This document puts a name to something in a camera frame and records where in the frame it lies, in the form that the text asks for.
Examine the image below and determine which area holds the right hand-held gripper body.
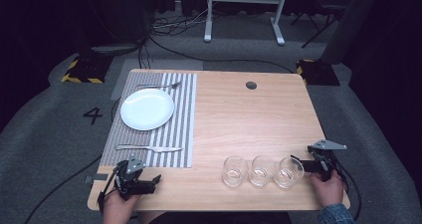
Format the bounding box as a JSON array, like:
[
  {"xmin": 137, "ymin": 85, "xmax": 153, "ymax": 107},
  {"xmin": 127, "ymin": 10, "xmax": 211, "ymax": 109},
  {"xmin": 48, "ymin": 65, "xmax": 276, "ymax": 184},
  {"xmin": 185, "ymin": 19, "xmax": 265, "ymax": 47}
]
[{"xmin": 307, "ymin": 138, "xmax": 348, "ymax": 182}]

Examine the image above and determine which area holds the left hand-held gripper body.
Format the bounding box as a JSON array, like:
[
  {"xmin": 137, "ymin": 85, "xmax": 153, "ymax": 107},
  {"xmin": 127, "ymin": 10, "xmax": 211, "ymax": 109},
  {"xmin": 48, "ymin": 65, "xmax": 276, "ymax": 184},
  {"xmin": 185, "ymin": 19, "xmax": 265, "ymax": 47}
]
[{"xmin": 113, "ymin": 153, "xmax": 157, "ymax": 201}]

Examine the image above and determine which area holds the clear drinking glass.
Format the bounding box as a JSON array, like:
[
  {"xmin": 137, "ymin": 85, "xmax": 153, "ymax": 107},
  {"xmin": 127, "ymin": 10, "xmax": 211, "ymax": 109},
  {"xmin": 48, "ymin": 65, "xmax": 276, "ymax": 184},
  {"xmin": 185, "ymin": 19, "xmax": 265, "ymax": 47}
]
[
  {"xmin": 273, "ymin": 156, "xmax": 306, "ymax": 189},
  {"xmin": 221, "ymin": 155, "xmax": 249, "ymax": 188},
  {"xmin": 248, "ymin": 154, "xmax": 277, "ymax": 188}
]

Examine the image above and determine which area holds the person's left hand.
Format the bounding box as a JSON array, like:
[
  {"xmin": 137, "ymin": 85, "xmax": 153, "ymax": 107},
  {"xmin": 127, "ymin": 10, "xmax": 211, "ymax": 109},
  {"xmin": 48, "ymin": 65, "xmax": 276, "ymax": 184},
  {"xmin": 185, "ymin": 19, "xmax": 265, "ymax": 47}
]
[{"xmin": 102, "ymin": 189, "xmax": 141, "ymax": 224}]

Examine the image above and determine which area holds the person's right hand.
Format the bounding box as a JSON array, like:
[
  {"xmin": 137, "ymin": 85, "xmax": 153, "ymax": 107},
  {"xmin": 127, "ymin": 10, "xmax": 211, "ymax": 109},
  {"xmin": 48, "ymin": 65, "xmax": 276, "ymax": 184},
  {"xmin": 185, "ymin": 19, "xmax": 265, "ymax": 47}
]
[{"xmin": 309, "ymin": 169, "xmax": 345, "ymax": 208}]

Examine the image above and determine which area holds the silver table knife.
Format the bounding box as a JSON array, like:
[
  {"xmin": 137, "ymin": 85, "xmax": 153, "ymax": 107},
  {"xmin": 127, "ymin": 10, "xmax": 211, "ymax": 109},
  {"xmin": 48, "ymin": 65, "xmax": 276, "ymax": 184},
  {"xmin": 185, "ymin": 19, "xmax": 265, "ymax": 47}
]
[{"xmin": 114, "ymin": 143, "xmax": 184, "ymax": 153}]

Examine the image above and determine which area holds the grey tape strip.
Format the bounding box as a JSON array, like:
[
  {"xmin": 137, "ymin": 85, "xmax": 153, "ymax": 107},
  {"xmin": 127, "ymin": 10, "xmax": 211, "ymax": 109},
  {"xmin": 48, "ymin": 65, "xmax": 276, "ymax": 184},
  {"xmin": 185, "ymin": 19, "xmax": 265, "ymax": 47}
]
[{"xmin": 84, "ymin": 172, "xmax": 109, "ymax": 185}]

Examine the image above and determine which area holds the grey striped placemat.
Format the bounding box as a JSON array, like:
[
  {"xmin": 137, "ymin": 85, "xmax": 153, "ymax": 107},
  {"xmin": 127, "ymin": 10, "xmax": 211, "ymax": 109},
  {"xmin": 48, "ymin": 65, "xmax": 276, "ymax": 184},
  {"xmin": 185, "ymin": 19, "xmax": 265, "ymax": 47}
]
[{"xmin": 99, "ymin": 71, "xmax": 198, "ymax": 169}]

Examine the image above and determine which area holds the white round plate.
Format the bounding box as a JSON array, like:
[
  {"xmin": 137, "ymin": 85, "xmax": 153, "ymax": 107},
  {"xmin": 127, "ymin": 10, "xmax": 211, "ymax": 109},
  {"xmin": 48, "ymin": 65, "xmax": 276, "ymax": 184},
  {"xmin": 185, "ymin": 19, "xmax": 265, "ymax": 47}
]
[{"xmin": 119, "ymin": 88, "xmax": 175, "ymax": 131}]

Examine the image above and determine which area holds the black yellow striped base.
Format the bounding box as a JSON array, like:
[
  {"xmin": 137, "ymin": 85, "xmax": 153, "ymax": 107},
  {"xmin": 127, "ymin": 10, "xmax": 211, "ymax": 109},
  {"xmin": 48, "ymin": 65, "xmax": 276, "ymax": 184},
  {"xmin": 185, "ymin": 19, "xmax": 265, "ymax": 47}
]
[
  {"xmin": 296, "ymin": 58, "xmax": 341, "ymax": 87},
  {"xmin": 61, "ymin": 53, "xmax": 114, "ymax": 85}
]

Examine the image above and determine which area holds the silver fork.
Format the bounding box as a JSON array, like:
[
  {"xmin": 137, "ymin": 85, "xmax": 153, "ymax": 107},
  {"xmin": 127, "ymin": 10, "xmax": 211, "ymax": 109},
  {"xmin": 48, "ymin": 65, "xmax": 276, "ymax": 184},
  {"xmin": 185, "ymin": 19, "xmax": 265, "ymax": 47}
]
[{"xmin": 136, "ymin": 81, "xmax": 183, "ymax": 90}]

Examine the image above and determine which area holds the black folding chair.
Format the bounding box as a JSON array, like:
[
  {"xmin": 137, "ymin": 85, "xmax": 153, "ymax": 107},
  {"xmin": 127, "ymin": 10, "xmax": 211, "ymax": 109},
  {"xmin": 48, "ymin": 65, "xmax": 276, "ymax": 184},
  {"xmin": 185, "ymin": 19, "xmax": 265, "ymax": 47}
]
[{"xmin": 290, "ymin": 0, "xmax": 354, "ymax": 49}]

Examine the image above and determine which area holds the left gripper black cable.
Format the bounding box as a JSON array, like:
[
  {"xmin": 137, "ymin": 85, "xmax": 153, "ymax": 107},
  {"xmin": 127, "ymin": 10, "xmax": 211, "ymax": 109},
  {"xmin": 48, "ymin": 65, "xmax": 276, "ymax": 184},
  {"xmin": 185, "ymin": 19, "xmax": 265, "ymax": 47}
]
[{"xmin": 97, "ymin": 165, "xmax": 124, "ymax": 216}]

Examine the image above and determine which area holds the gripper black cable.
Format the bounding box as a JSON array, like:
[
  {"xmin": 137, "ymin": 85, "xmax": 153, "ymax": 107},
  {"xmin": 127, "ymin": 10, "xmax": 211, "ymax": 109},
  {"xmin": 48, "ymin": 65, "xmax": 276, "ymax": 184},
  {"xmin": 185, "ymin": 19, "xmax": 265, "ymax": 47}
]
[
  {"xmin": 97, "ymin": 165, "xmax": 124, "ymax": 216},
  {"xmin": 332, "ymin": 158, "xmax": 363, "ymax": 222}
]

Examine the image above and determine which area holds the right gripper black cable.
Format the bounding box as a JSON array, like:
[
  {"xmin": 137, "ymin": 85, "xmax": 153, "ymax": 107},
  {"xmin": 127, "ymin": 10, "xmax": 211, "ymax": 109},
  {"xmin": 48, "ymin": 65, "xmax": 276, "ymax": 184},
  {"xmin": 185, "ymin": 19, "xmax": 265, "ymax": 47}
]
[{"xmin": 332, "ymin": 158, "xmax": 363, "ymax": 222}]

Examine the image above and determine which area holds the long black floor cable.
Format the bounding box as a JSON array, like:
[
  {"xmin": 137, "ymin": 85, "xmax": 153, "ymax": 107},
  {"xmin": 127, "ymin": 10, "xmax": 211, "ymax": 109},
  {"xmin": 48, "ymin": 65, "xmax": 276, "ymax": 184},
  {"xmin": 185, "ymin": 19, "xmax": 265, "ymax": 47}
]
[{"xmin": 147, "ymin": 34, "xmax": 295, "ymax": 74}]

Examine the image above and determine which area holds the bundle of floor cables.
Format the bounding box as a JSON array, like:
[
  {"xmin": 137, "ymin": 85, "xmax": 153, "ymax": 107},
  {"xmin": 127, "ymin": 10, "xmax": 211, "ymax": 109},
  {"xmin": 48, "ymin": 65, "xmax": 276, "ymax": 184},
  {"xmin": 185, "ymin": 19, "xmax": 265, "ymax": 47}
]
[{"xmin": 150, "ymin": 7, "xmax": 215, "ymax": 38}]

